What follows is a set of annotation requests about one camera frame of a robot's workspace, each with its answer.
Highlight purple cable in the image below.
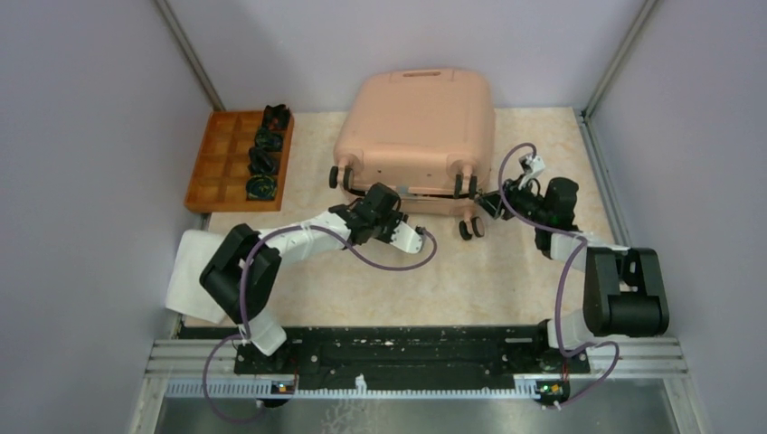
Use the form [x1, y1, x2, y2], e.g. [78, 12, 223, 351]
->
[497, 142, 621, 410]
[202, 224, 439, 425]

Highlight rolled green patterned tie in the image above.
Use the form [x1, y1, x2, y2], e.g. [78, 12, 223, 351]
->
[254, 127, 284, 152]

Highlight pink suitcase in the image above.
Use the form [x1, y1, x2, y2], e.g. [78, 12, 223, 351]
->
[328, 68, 496, 241]

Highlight rolled yellow green tie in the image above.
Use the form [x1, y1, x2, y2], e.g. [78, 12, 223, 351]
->
[244, 174, 278, 202]

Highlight aluminium rail frame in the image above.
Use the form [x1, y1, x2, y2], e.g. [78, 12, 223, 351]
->
[131, 325, 710, 433]

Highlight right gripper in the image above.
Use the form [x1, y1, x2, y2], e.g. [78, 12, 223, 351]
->
[474, 175, 550, 226]

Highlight wooden compartment tray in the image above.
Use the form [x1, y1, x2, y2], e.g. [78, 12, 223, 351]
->
[184, 110, 295, 213]

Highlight rolled dark tie top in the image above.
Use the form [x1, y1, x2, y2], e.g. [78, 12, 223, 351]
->
[261, 104, 292, 131]

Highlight white cloth under left arm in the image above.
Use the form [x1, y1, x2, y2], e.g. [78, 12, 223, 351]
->
[165, 230, 226, 324]

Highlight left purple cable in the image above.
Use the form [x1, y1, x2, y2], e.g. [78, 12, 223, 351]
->
[202, 224, 439, 425]

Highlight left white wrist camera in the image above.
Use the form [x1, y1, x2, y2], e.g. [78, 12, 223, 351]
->
[389, 222, 424, 254]

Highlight rolled dark brown tie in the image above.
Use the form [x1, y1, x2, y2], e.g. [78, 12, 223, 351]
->
[248, 146, 279, 175]

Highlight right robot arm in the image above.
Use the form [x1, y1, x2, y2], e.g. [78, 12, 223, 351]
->
[476, 177, 670, 373]

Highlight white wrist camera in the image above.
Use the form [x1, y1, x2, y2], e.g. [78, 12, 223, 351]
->
[389, 222, 424, 254]
[517, 153, 545, 190]

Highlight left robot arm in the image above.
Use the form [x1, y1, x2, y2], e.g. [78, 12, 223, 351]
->
[199, 184, 423, 374]

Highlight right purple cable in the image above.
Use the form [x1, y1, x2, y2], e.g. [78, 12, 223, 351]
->
[497, 142, 621, 410]

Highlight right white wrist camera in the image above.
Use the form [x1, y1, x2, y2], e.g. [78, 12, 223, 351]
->
[517, 153, 545, 190]

